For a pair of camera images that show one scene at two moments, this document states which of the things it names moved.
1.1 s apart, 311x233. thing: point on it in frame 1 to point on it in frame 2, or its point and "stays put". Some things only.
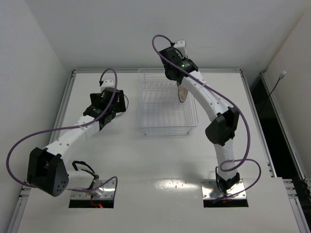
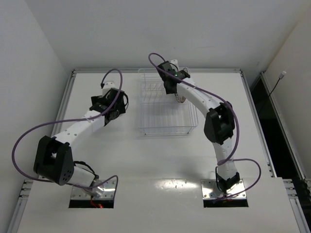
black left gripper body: [120, 101] stays put
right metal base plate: [210, 191] stays put
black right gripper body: [172, 73] to [169, 86]
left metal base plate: [105, 191] stays put
